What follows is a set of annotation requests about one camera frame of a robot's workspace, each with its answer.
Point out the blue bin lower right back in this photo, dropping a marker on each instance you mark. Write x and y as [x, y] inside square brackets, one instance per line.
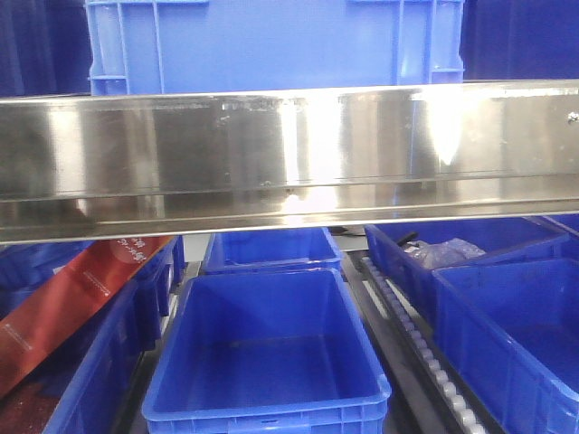
[505, 240]

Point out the blue bin lower left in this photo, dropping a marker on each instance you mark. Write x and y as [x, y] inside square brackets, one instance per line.
[80, 386]

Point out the steel front shelf beam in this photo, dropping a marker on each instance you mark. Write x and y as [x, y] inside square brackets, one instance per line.
[87, 167]

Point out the clear plastic bag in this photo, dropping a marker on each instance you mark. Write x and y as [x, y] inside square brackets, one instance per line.
[441, 255]

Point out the red cardboard box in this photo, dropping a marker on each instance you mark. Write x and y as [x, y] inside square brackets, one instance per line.
[62, 305]

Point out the large blue bin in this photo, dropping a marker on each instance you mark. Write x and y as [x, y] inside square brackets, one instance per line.
[160, 47]

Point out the blue bin lower back centre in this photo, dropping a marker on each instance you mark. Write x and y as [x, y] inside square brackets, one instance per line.
[271, 250]

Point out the lower roller track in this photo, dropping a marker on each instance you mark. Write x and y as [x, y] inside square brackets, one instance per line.
[428, 396]

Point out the blue bin lower right front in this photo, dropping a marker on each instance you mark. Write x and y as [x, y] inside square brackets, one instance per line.
[511, 332]

